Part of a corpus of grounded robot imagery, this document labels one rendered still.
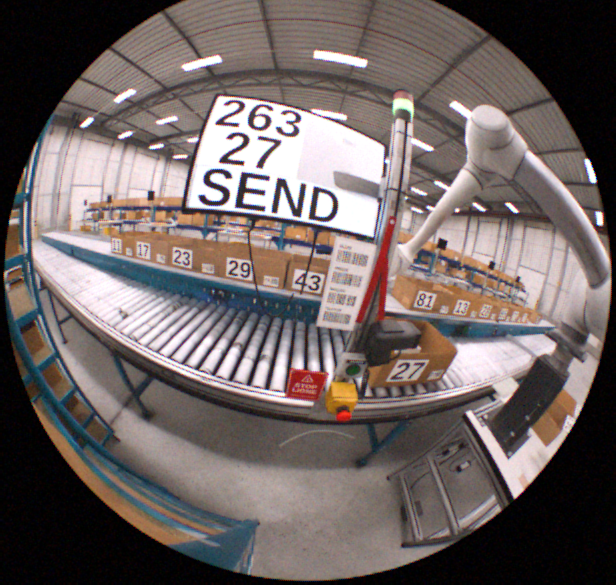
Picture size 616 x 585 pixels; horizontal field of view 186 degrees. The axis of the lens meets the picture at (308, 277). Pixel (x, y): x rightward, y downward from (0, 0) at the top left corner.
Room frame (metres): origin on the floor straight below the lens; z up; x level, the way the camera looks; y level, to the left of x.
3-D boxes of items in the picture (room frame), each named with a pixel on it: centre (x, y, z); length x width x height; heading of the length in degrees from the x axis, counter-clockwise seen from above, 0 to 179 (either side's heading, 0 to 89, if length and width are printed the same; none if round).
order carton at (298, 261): (1.11, -0.08, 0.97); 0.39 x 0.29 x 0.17; 93
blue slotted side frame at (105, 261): (0.91, 0.02, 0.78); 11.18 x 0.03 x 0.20; 93
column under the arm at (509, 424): (0.11, -0.92, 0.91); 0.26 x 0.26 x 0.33; 2
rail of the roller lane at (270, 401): (0.38, 0.00, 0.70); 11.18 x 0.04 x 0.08; 93
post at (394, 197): (0.38, -0.15, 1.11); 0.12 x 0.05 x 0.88; 93
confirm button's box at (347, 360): (0.35, -0.15, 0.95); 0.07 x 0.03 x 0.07; 93
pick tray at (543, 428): (0.06, -1.26, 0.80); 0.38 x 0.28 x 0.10; 4
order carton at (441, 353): (0.63, -0.49, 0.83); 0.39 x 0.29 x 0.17; 95
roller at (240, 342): (0.64, 0.24, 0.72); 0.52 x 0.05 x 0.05; 3
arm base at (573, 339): (0.10, -0.94, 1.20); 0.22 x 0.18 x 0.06; 88
